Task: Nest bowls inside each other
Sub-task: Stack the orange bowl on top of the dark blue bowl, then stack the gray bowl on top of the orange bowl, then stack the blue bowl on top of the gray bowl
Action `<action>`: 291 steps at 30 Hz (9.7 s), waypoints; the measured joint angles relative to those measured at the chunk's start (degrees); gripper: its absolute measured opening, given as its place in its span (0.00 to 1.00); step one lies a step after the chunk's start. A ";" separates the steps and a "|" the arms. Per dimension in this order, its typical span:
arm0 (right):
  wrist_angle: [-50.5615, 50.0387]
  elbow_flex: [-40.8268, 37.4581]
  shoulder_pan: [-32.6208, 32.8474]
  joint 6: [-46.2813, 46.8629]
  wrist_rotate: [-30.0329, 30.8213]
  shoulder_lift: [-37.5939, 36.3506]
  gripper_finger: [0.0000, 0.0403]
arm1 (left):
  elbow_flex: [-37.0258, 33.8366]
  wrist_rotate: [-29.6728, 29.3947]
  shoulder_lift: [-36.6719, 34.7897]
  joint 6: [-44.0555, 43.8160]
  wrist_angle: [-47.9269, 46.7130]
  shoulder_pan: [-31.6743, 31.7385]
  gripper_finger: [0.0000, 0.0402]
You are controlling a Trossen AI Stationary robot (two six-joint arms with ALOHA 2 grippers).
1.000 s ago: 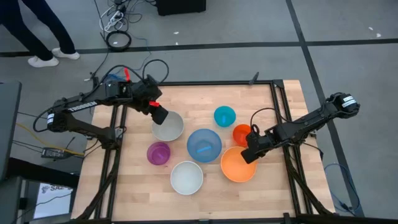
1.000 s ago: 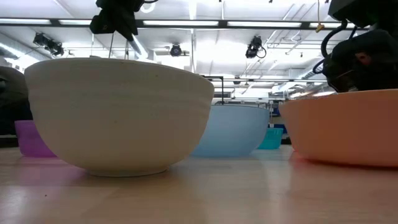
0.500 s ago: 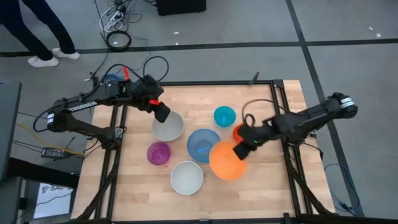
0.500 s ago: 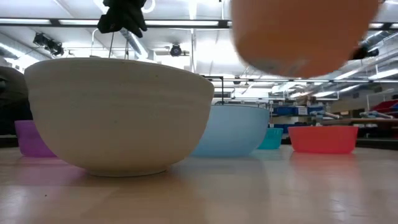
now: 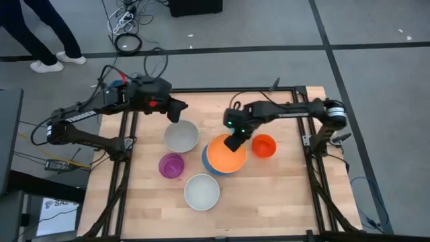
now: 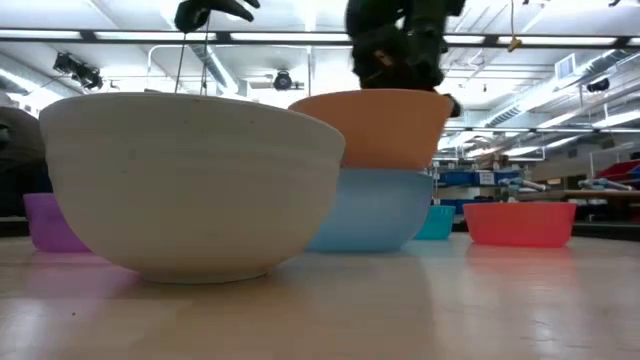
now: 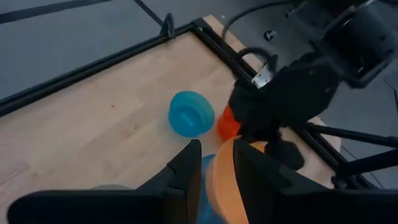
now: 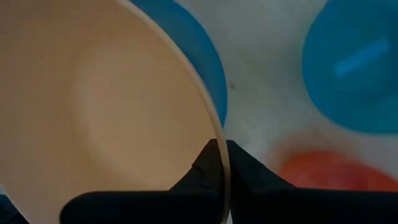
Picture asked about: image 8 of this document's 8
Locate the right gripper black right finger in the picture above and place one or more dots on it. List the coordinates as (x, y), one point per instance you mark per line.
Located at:
(280, 202)

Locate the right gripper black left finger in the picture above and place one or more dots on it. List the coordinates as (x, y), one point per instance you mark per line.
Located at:
(174, 205)

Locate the cream plastic bowl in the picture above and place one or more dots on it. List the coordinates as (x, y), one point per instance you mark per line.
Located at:
(93, 93)

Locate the orange plastic bowl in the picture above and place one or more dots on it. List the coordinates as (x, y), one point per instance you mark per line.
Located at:
(329, 171)

